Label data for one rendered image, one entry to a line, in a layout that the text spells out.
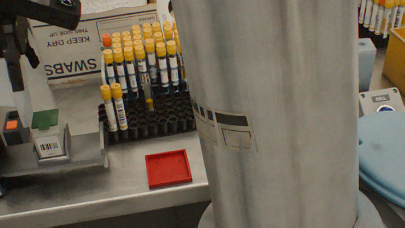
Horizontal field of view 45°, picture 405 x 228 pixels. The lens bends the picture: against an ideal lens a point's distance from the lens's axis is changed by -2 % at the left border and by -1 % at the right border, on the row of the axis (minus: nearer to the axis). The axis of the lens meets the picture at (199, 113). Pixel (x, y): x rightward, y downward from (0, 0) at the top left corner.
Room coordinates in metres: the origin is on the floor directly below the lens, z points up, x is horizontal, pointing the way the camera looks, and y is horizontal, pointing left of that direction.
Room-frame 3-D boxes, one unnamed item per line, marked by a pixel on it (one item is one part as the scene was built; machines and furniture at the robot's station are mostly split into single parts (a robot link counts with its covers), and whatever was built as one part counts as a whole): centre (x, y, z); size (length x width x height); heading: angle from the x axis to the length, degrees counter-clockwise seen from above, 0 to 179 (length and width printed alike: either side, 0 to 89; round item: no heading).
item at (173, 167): (0.56, 0.06, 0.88); 0.07 x 0.07 x 0.01; 8
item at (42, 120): (0.58, 0.23, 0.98); 0.05 x 0.04 x 0.01; 8
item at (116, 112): (0.69, 0.09, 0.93); 0.17 x 0.09 x 0.11; 98
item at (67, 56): (0.98, 0.20, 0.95); 0.29 x 0.25 x 0.15; 8
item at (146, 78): (0.69, 0.08, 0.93); 0.01 x 0.01 x 0.10; 8
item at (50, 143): (0.58, 0.23, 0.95); 0.05 x 0.04 x 0.06; 8
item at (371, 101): (0.63, -0.29, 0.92); 0.13 x 0.07 x 0.08; 8
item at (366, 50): (0.74, -0.26, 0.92); 0.10 x 0.07 x 0.10; 90
